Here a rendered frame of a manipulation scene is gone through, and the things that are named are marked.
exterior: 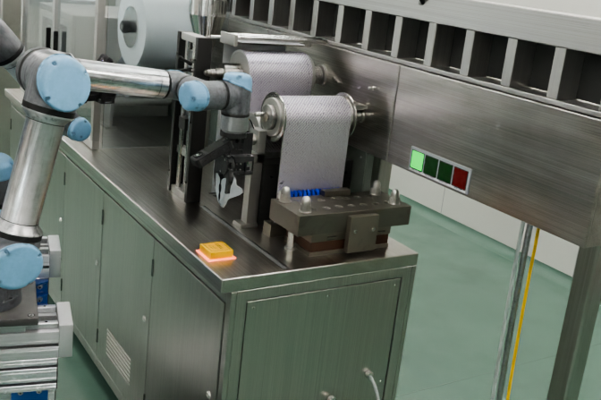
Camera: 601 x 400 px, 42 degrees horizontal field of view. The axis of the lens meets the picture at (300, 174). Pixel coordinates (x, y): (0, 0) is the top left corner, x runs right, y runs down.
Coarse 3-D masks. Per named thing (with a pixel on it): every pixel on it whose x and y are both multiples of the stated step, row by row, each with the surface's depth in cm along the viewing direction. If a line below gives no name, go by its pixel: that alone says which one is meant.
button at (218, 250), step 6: (204, 246) 216; (210, 246) 216; (216, 246) 217; (222, 246) 217; (228, 246) 218; (204, 252) 215; (210, 252) 212; (216, 252) 213; (222, 252) 214; (228, 252) 215; (210, 258) 213; (216, 258) 214; (222, 258) 215
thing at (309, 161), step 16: (288, 144) 232; (304, 144) 235; (320, 144) 238; (336, 144) 241; (288, 160) 233; (304, 160) 236; (320, 160) 239; (336, 160) 243; (288, 176) 235; (304, 176) 238; (320, 176) 241; (336, 176) 244
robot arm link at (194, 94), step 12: (180, 84) 203; (192, 84) 196; (204, 84) 197; (216, 84) 200; (180, 96) 199; (192, 96) 195; (204, 96) 196; (216, 96) 199; (228, 96) 201; (192, 108) 197; (204, 108) 198; (216, 108) 201
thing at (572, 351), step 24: (384, 168) 272; (576, 264) 203; (600, 264) 199; (576, 288) 203; (600, 288) 202; (576, 312) 204; (576, 336) 204; (576, 360) 206; (552, 384) 211; (576, 384) 209
